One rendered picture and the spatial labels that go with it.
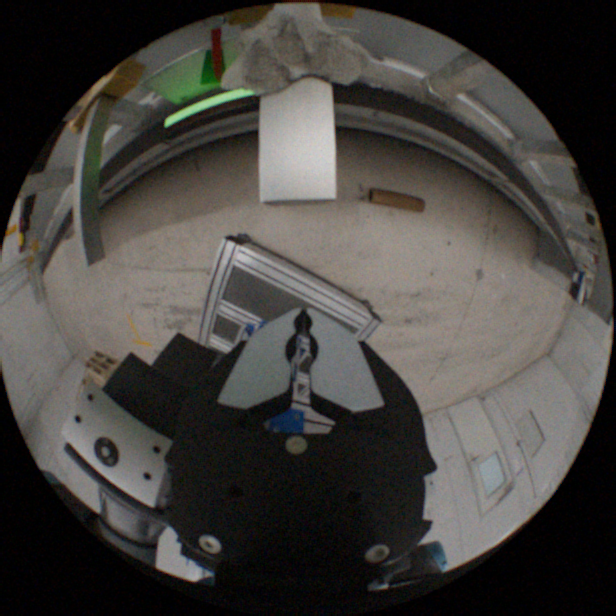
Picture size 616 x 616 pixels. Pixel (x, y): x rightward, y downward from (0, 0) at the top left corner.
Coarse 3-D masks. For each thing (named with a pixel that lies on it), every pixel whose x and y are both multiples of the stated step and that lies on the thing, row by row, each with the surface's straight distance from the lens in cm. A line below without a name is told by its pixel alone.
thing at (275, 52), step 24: (264, 24) 15; (288, 24) 12; (312, 24) 13; (240, 48) 13; (264, 48) 10; (288, 48) 11; (312, 48) 11; (336, 48) 11; (360, 48) 12; (240, 72) 11; (264, 72) 10; (288, 72) 10; (312, 72) 10; (336, 72) 10; (360, 72) 11
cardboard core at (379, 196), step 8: (376, 192) 92; (384, 192) 94; (392, 192) 97; (376, 200) 93; (384, 200) 94; (392, 200) 95; (400, 200) 97; (408, 200) 100; (416, 200) 103; (408, 208) 102; (416, 208) 103; (424, 208) 105
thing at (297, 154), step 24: (264, 96) 10; (288, 96) 9; (312, 96) 9; (264, 120) 9; (288, 120) 8; (312, 120) 8; (264, 144) 8; (288, 144) 8; (312, 144) 8; (264, 168) 8; (288, 168) 8; (312, 168) 8; (264, 192) 8; (288, 192) 7; (312, 192) 7
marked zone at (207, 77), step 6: (210, 54) 30; (222, 54) 30; (204, 60) 31; (210, 60) 31; (222, 60) 31; (204, 66) 32; (210, 66) 32; (222, 66) 32; (204, 72) 33; (210, 72) 33; (222, 72) 33; (204, 78) 34; (210, 78) 34; (204, 84) 35
